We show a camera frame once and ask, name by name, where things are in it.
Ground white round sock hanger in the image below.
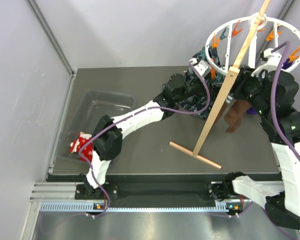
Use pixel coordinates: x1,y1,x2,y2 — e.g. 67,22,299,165
205,13,300,76

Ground teal clothespin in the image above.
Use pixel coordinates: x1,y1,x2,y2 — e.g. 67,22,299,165
219,26,229,40

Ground clear plastic bin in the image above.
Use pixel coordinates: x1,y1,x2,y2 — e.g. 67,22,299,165
56,89,136,165

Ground red snowflake sock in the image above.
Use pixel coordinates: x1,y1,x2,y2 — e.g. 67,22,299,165
69,131,94,163

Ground dark patterned sock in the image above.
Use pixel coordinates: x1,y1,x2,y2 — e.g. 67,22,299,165
179,47,225,120

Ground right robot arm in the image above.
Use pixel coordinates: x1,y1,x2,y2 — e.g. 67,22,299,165
222,66,300,230

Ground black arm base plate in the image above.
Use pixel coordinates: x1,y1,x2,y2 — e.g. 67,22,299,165
75,181,237,201

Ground purple sock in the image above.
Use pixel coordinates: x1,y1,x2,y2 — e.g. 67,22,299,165
246,58,294,115

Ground orange clothespin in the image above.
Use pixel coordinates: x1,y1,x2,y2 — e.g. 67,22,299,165
211,34,220,49
288,45,300,63

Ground wooden hanger stand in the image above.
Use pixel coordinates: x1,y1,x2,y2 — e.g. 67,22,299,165
169,0,270,169

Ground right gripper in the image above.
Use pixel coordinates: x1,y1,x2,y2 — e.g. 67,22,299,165
222,65,271,118

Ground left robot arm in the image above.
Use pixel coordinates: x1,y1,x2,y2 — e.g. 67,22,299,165
71,54,212,199

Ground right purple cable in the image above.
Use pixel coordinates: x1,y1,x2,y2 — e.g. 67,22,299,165
269,41,300,183

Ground brown sock with stripes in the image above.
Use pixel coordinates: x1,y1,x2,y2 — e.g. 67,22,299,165
224,100,251,133

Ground aluminium frame rail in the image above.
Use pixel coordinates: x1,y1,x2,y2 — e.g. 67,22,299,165
19,181,300,240

